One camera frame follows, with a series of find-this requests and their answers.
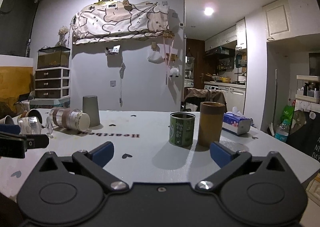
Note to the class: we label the white drawer cabinet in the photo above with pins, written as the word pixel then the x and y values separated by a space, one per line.
pixel 52 83

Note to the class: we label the clear striped jar lying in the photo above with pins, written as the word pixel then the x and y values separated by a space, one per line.
pixel 70 119

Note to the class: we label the dried flowers vase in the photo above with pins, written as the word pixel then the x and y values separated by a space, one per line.
pixel 63 31

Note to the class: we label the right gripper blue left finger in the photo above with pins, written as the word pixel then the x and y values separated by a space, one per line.
pixel 102 154

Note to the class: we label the white bag on wall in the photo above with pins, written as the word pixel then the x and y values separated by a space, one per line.
pixel 154 56

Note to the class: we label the clear plastic cup lying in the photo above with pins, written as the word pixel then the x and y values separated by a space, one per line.
pixel 29 125

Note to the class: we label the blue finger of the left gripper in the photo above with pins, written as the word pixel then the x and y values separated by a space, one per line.
pixel 11 129

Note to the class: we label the water bottle on floor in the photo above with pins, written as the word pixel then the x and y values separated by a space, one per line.
pixel 282 131

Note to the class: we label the patterned cloth wall hanging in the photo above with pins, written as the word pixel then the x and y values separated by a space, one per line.
pixel 119 20

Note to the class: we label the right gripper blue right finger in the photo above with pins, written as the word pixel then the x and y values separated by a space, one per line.
pixel 220 154

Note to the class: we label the beige paper cup lying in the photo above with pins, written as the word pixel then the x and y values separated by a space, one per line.
pixel 7 120

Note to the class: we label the glass fish tank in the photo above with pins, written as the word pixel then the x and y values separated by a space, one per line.
pixel 53 57

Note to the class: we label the white shelf rack with bottles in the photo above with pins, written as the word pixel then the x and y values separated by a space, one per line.
pixel 307 88

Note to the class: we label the tall brown bamboo cup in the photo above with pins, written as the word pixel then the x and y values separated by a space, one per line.
pixel 210 123

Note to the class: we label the chair with draped cloth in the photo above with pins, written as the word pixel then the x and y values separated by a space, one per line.
pixel 194 97

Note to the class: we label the grey upside-down cup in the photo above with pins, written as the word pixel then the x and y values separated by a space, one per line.
pixel 90 107

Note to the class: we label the clear glass lying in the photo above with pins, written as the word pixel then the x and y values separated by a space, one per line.
pixel 49 127

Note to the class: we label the tissue pack blue white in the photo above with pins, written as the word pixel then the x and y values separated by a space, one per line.
pixel 234 121

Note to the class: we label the black chalkboard sign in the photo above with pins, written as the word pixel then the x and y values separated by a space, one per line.
pixel 304 133

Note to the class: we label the green plastic bag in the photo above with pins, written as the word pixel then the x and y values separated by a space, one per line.
pixel 287 113

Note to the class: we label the white plush toy hanging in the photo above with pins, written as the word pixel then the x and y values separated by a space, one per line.
pixel 174 72

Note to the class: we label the green tin can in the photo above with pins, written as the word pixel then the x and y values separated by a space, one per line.
pixel 181 129

